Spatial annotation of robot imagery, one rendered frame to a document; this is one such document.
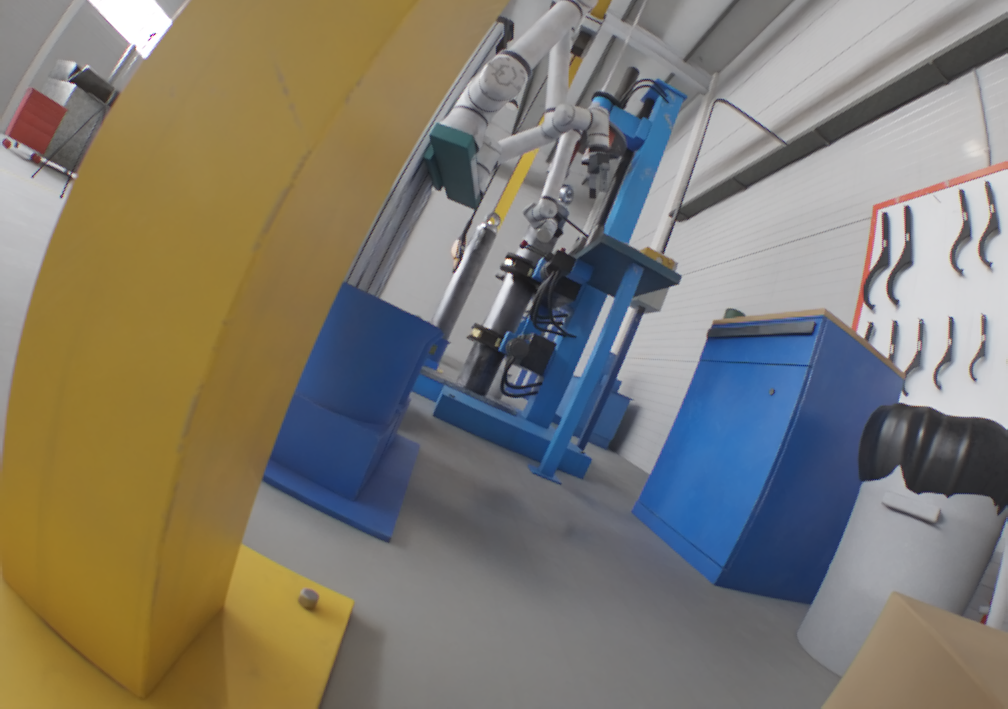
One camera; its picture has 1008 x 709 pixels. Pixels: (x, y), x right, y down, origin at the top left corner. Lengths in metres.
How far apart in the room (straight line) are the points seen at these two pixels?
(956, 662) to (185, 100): 0.54
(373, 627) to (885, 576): 1.05
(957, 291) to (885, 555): 1.84
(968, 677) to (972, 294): 2.50
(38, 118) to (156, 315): 7.70
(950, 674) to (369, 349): 0.85
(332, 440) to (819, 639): 1.20
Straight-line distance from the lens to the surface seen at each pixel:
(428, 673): 0.56
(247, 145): 0.25
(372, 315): 0.81
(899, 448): 1.24
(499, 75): 1.61
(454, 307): 4.09
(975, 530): 1.24
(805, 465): 1.58
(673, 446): 1.97
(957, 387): 2.54
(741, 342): 1.87
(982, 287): 2.72
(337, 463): 0.84
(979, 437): 1.21
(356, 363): 0.82
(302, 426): 0.85
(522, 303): 2.82
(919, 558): 1.19
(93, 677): 0.41
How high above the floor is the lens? 0.35
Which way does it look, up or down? 4 degrees up
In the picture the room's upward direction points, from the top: 25 degrees clockwise
